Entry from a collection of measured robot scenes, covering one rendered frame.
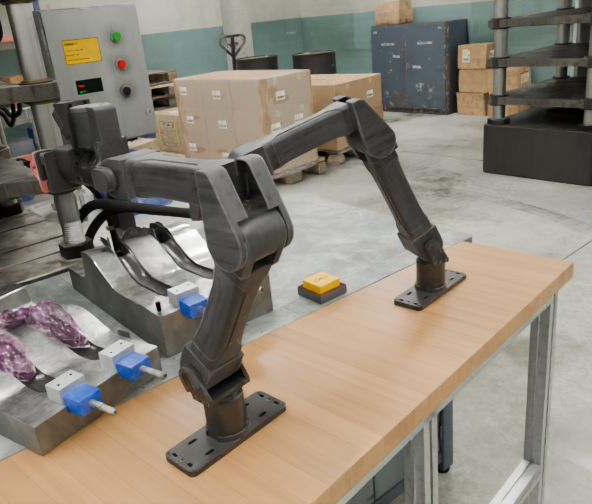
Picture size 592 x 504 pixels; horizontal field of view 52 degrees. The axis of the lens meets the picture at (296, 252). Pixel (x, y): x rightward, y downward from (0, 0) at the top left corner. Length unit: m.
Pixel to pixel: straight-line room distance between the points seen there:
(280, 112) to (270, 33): 4.92
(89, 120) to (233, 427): 0.50
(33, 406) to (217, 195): 0.53
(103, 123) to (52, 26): 1.04
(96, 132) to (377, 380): 0.61
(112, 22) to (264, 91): 3.14
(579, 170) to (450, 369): 3.98
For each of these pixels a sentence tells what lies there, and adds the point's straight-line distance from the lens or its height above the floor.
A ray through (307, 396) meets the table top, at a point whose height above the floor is 0.80.
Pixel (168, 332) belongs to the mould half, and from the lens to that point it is 1.20.
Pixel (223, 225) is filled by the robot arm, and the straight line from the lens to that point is 0.72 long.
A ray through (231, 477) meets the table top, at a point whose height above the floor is 0.80.
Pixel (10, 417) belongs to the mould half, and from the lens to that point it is 1.08.
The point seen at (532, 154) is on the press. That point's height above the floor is 0.20.
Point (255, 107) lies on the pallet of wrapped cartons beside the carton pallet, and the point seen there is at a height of 0.70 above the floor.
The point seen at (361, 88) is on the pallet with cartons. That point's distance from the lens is 6.15.
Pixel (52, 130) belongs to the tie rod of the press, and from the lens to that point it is 1.82.
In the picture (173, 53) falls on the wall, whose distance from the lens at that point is 8.99.
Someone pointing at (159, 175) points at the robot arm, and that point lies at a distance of 0.83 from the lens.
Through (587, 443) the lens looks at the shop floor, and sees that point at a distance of 2.30.
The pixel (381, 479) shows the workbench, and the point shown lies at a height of 0.15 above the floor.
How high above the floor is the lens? 1.40
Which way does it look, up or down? 21 degrees down
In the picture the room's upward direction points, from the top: 6 degrees counter-clockwise
